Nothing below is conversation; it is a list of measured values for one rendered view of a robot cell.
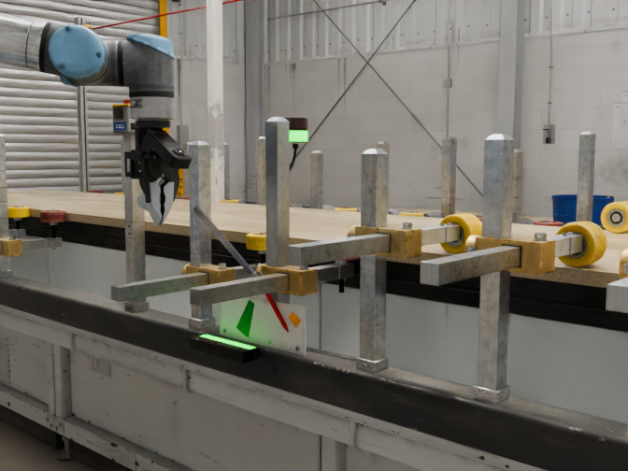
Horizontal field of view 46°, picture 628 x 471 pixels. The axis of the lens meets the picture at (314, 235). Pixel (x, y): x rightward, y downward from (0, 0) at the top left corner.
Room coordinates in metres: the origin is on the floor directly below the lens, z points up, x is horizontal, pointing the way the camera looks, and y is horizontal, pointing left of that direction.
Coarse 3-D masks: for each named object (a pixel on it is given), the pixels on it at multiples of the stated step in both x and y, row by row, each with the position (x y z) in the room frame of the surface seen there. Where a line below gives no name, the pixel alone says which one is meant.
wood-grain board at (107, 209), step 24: (24, 192) 3.68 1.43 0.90; (48, 192) 3.69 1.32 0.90; (72, 192) 3.70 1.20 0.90; (72, 216) 2.46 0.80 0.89; (96, 216) 2.36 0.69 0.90; (120, 216) 2.34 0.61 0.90; (144, 216) 2.34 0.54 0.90; (168, 216) 2.34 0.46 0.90; (216, 216) 2.35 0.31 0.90; (240, 216) 2.35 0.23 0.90; (264, 216) 2.35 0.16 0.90; (312, 216) 2.36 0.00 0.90; (336, 216) 2.36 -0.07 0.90; (360, 216) 2.36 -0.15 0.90; (408, 216) 2.37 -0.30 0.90; (240, 240) 1.90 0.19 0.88; (312, 240) 1.74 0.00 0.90; (624, 240) 1.73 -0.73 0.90; (600, 264) 1.36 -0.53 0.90
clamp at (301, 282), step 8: (264, 264) 1.55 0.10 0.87; (264, 272) 1.52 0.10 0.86; (272, 272) 1.51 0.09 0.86; (280, 272) 1.49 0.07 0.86; (288, 272) 1.48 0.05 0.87; (296, 272) 1.46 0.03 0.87; (304, 272) 1.46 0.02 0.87; (312, 272) 1.48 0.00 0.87; (296, 280) 1.46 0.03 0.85; (304, 280) 1.46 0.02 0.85; (312, 280) 1.48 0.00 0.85; (296, 288) 1.46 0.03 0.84; (304, 288) 1.46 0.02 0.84; (312, 288) 1.48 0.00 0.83
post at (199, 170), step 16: (192, 144) 1.69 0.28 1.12; (208, 144) 1.70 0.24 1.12; (192, 160) 1.69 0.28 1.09; (208, 160) 1.70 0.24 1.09; (192, 176) 1.69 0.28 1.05; (208, 176) 1.70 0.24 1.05; (192, 192) 1.69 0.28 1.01; (208, 192) 1.70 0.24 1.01; (192, 208) 1.69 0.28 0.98; (208, 208) 1.70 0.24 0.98; (192, 224) 1.69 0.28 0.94; (192, 240) 1.69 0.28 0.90; (208, 240) 1.70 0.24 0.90; (192, 256) 1.69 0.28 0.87; (208, 256) 1.70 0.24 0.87
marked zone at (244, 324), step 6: (246, 306) 1.56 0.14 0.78; (252, 306) 1.55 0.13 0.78; (246, 312) 1.56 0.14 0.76; (252, 312) 1.55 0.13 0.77; (240, 318) 1.57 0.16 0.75; (246, 318) 1.56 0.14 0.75; (240, 324) 1.57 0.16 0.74; (246, 324) 1.56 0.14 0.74; (240, 330) 1.57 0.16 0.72; (246, 330) 1.56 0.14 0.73
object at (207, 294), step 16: (320, 272) 1.55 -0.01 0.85; (336, 272) 1.59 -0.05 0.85; (352, 272) 1.63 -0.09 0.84; (192, 288) 1.33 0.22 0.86; (208, 288) 1.33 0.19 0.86; (224, 288) 1.35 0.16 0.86; (240, 288) 1.38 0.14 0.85; (256, 288) 1.41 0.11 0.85; (272, 288) 1.44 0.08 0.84; (288, 288) 1.48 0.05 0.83; (192, 304) 1.32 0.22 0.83; (208, 304) 1.32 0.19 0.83
